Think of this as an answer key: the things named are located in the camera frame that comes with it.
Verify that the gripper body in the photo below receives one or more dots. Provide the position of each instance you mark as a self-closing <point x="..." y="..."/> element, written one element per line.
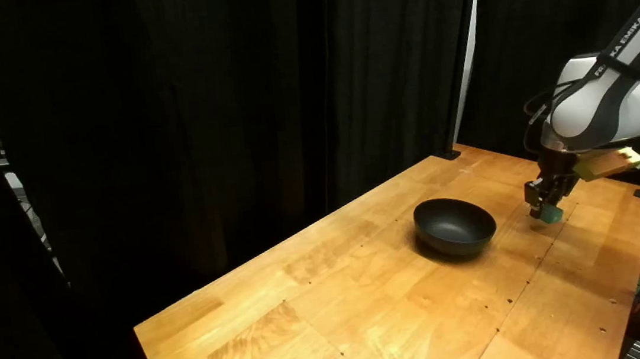
<point x="556" y="165"/>

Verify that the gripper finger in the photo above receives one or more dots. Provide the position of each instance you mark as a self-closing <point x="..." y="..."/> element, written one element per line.
<point x="556" y="190"/>
<point x="534" y="198"/>

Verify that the green block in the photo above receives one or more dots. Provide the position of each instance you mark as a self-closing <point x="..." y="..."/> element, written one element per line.
<point x="552" y="214"/>

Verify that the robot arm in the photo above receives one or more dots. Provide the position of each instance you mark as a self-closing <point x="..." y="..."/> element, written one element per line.
<point x="598" y="108"/>

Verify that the dark grey bowl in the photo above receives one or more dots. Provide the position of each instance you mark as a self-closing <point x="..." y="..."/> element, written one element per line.
<point x="454" y="227"/>

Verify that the black curtain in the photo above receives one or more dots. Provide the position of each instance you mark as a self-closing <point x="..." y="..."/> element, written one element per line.
<point x="542" y="31"/>
<point x="199" y="109"/>

